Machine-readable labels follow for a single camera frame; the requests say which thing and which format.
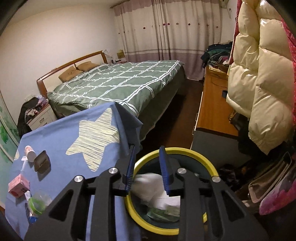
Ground white tissue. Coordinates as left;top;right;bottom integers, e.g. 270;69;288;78
131;173;180;211

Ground clear jar green lid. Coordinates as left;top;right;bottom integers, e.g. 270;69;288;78
28;190;52;216

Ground pink small carton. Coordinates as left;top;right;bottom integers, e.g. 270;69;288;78
8;174;30;198

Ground green plastic wrapper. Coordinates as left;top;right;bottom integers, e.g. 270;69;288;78
147;208;180;222

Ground yellow rimmed trash bin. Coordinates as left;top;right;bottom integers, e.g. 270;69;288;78
125;147;218;235

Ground blue star tablecloth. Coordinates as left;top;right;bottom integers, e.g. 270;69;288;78
4;101;144;241

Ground orange wooden desk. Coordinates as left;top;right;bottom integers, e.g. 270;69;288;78
194;67;238;139

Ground green plaid bed quilt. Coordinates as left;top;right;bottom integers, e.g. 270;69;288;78
48;60;184;116

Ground brown plastic food tray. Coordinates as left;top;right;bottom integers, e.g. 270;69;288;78
34;150;51;174

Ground white bedside cabinet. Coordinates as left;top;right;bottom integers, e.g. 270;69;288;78
27;104;57;131

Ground white pill bottle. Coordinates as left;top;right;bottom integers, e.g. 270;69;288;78
25;146;37;163

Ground brown pillow right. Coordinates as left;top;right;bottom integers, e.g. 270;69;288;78
77;61;100;72

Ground brown pillow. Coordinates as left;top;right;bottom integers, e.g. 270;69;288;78
77;61;100;72
59;66;83;82

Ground brown pillow left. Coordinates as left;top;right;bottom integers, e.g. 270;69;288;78
59;66;83;82

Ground pink floral bag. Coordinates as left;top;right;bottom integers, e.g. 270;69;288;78
259;165;295;215

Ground dark clothes on cabinet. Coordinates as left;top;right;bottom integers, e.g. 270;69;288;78
16;95;48;138

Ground green leaf wardrobe door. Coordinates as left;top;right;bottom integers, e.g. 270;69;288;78
0;94;20;209

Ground wooden bed headboard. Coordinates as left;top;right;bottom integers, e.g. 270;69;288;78
36;51;108;96

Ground cream puffer jacket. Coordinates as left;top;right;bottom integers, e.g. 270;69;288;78
226;1;295;154

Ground pile of clothes on desk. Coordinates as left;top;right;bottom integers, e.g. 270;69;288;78
201;41;233;69

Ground striped pink white curtain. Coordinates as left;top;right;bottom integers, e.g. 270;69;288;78
112;0;236;80

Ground red puffer jacket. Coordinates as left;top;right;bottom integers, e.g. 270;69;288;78
229;0;296;100

